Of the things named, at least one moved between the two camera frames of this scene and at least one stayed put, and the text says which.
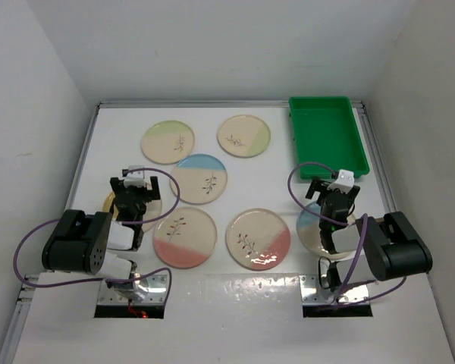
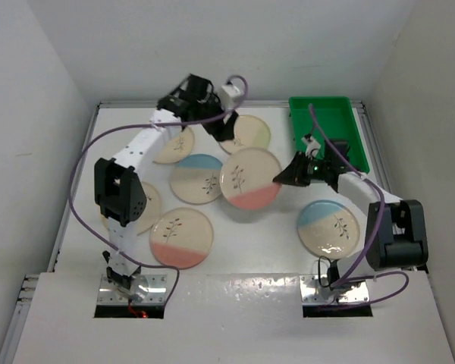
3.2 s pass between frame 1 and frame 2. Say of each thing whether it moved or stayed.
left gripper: moved
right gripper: moved
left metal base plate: stayed
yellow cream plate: stayed
